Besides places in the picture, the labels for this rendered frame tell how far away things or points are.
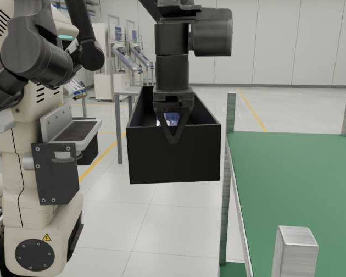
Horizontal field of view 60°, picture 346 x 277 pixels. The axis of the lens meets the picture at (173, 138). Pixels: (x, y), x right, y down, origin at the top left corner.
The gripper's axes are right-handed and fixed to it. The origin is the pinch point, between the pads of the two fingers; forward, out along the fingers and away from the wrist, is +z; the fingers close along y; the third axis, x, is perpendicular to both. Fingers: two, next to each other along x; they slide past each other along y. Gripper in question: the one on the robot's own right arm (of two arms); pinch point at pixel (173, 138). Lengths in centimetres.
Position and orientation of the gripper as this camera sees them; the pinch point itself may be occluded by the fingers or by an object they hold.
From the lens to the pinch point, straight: 54.5
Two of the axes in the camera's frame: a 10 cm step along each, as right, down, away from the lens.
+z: 0.1, 9.6, 2.9
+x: -10.0, 0.3, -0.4
